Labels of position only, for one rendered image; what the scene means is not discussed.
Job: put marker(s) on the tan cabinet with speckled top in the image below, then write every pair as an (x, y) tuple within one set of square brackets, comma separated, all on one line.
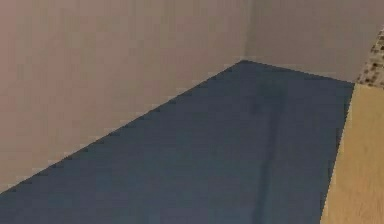
[(361, 156)]

